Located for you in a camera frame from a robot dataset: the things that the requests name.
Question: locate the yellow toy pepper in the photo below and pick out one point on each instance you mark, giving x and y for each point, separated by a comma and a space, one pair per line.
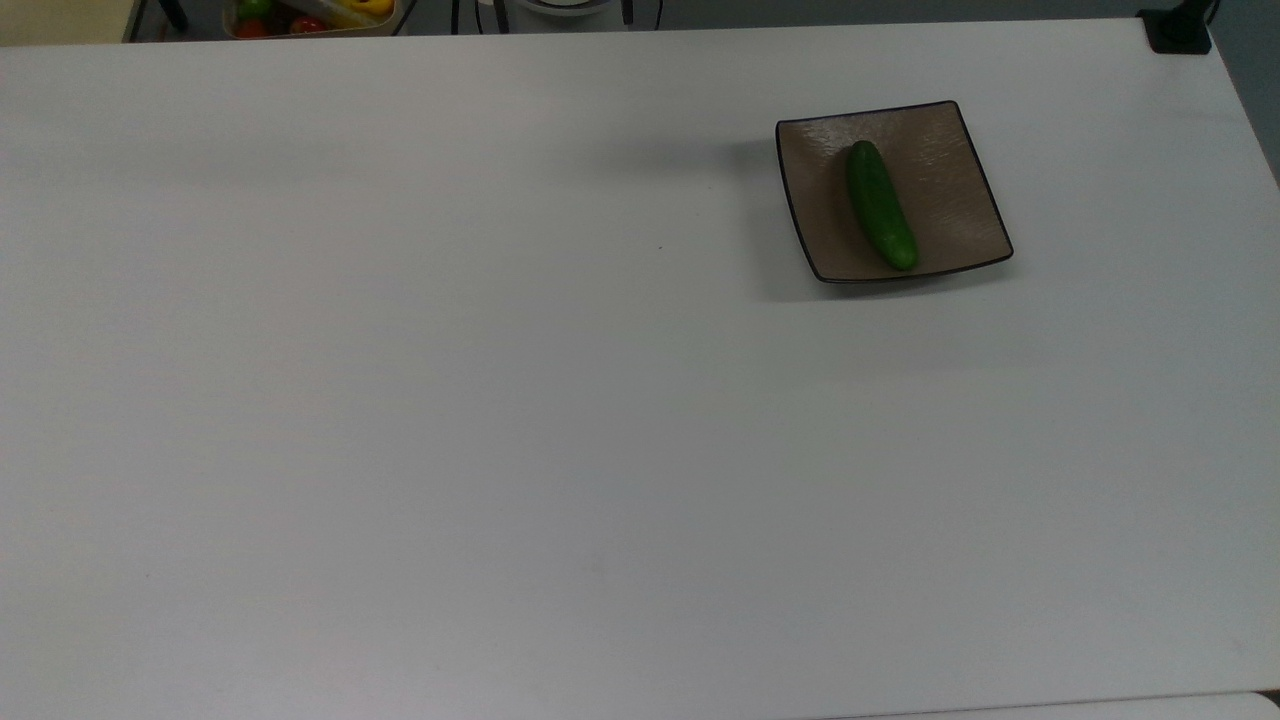
368, 6

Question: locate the red toy tomato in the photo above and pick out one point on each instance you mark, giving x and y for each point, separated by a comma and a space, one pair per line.
250, 28
307, 24

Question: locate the green cucumber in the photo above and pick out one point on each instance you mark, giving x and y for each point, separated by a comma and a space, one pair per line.
880, 205

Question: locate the square brown ceramic plate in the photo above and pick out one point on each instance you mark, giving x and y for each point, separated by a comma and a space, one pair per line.
950, 190

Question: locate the basket of toy produce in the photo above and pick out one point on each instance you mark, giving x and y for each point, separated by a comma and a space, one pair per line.
330, 28

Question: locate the green toy fruit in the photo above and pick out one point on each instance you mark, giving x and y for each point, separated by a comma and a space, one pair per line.
254, 7

